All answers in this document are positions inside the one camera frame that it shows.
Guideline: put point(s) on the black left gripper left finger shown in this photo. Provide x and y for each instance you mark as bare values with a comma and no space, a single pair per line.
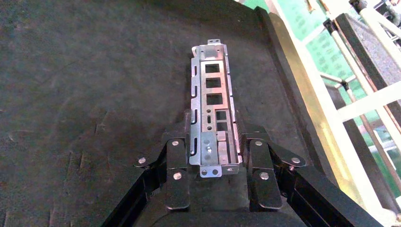
177,188

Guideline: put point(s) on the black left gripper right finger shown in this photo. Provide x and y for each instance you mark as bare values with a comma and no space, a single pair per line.
264,188

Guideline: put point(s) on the silver slotted metal bracket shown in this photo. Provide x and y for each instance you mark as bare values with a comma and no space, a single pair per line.
208,51

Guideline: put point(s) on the brass edge strip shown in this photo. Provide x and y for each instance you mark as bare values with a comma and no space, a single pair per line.
316,109

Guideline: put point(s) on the black padded panel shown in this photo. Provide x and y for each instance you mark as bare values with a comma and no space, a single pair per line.
366,47

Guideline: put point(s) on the white workstation frame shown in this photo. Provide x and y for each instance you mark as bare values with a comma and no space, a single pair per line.
380,216

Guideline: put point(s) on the white tubular guard rail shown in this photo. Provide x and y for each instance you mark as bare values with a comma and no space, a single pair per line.
369,103

